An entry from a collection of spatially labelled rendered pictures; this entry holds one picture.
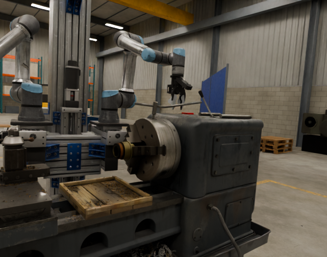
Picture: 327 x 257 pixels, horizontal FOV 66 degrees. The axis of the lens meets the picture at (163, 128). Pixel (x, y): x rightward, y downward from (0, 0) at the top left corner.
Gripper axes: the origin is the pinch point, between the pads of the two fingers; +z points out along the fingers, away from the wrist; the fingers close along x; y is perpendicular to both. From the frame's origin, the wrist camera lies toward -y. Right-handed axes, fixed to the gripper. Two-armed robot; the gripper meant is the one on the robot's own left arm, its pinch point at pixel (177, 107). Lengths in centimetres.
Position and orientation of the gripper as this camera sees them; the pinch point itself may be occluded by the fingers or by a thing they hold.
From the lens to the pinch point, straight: 154.2
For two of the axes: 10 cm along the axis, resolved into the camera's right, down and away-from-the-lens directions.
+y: -6.0, -1.1, 7.9
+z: -0.6, 9.9, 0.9
